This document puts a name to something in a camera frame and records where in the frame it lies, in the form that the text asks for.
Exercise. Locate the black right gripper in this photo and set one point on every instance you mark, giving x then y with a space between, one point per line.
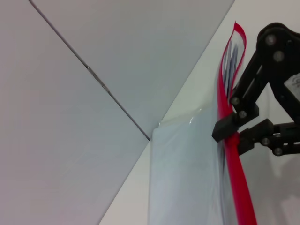
288 68

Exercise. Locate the clear red-zipper document bag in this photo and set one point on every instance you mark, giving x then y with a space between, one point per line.
187 175

